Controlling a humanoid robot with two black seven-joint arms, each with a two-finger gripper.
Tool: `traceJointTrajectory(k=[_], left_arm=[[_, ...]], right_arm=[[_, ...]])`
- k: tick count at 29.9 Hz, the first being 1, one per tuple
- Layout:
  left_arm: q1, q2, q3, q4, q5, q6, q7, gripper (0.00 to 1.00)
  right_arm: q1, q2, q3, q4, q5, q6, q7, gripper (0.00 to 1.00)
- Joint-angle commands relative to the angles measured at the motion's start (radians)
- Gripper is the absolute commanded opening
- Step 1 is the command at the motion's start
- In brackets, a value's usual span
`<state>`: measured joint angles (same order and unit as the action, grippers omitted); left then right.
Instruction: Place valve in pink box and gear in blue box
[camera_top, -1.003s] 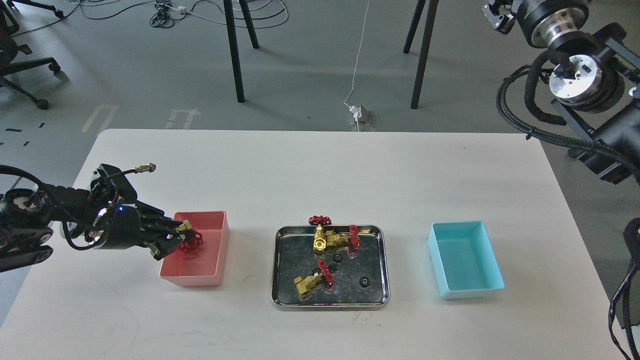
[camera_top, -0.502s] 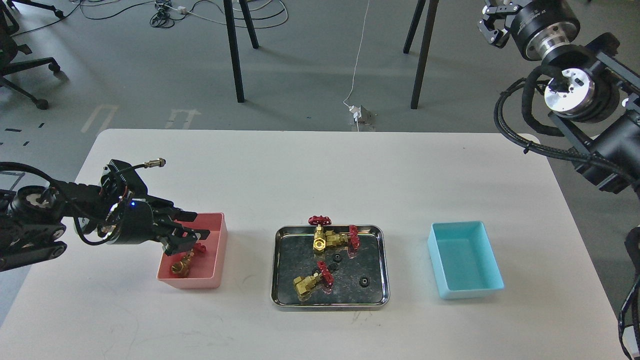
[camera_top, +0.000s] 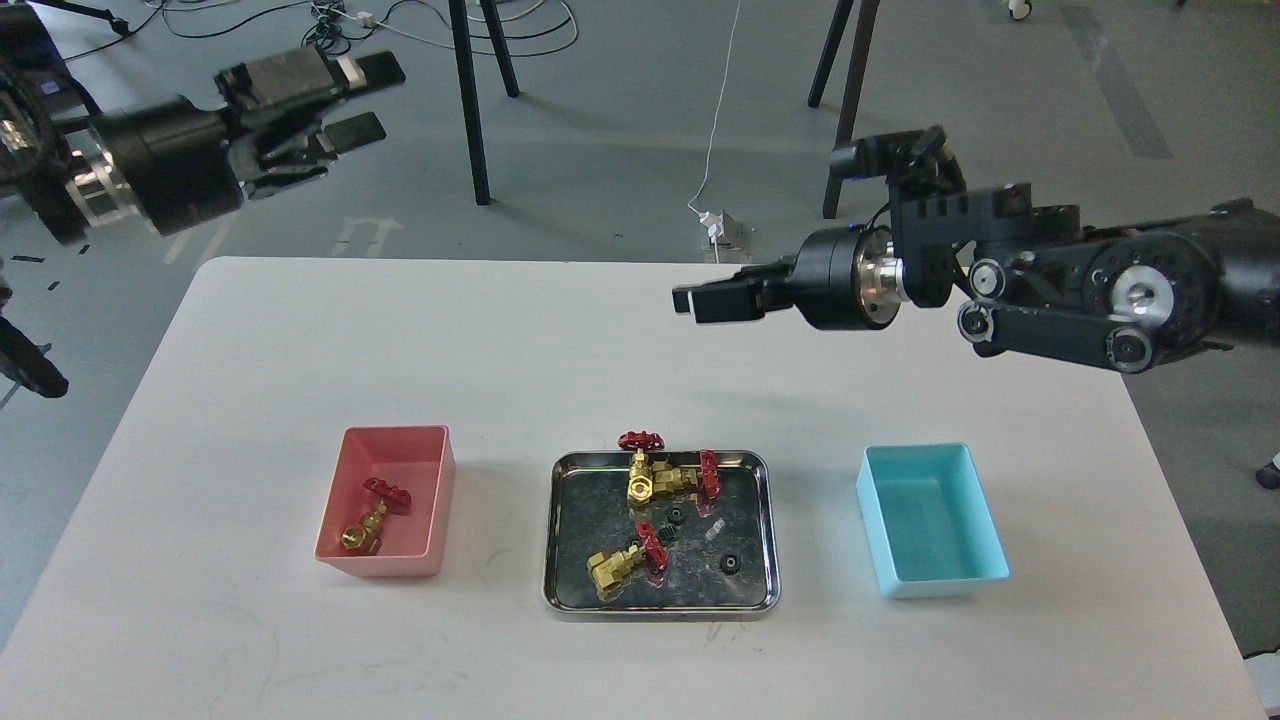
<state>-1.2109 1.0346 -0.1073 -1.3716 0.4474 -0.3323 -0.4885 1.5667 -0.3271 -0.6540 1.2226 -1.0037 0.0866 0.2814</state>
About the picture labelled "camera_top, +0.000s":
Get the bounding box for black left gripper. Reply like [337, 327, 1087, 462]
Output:
[65, 51, 406, 238]

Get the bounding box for white cable on floor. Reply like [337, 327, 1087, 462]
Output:
[687, 0, 742, 217]

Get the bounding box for brass valve upright red handle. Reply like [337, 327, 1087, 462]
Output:
[617, 430, 666, 509]

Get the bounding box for light blue plastic box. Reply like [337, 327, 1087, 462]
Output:
[856, 443, 1011, 600]

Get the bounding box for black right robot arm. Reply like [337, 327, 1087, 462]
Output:
[672, 126, 1279, 374]

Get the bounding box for black stand legs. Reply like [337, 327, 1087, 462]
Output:
[806, 0, 881, 220]
[447, 0, 520, 206]

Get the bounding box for white power adapter on floor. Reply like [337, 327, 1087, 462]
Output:
[698, 211, 751, 264]

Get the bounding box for black cables on floor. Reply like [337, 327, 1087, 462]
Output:
[131, 0, 579, 59]

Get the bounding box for pink plastic box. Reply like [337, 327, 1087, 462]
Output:
[314, 425, 454, 577]

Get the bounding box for brass valve red handle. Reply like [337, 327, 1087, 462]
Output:
[617, 430, 666, 509]
[652, 450, 722, 502]
[339, 477, 413, 556]
[586, 521, 669, 601]

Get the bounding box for shiny metal tray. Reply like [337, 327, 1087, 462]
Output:
[541, 450, 781, 619]

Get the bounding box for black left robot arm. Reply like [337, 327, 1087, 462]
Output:
[3, 1, 404, 243]

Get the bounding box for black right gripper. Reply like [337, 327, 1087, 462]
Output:
[671, 225, 910, 331]

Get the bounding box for black stand legs right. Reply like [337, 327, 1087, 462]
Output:
[806, 0, 881, 220]

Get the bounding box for brass valve red handle bottom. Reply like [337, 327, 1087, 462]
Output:
[586, 521, 669, 601]

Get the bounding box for black stand legs left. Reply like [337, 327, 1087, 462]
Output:
[447, 0, 520, 206]

